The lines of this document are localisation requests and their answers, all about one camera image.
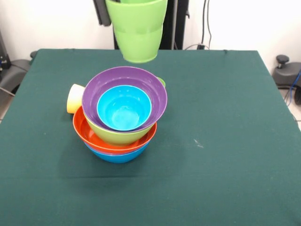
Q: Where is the grey pedestal foot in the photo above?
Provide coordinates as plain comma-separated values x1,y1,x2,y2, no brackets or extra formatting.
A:
272,55,301,87
0,51,38,95

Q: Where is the yellow plastic cup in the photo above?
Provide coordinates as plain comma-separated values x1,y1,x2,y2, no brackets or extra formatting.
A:
66,84,86,115

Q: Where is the purple and green bowl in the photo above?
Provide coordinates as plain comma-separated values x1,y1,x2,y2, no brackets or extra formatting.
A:
81,66,168,146

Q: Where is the orange-red bowl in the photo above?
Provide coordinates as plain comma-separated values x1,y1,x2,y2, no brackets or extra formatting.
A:
72,105,158,155

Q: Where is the dark green tablecloth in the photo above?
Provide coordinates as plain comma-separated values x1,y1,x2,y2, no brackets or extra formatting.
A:
0,48,301,226

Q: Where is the dark grey equipment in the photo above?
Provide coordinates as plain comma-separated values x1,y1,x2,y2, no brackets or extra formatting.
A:
0,30,11,70

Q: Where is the large blue bowl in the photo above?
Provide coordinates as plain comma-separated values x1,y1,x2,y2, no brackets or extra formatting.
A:
84,141,151,164

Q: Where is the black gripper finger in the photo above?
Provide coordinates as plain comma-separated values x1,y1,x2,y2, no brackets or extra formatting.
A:
93,0,112,26

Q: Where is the small cyan bowl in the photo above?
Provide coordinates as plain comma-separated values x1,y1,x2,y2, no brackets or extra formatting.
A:
96,85,152,132

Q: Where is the black wall cable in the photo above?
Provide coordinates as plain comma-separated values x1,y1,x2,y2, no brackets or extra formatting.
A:
201,0,212,49

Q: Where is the blue cable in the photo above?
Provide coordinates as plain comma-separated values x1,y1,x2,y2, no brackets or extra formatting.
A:
284,70,301,106

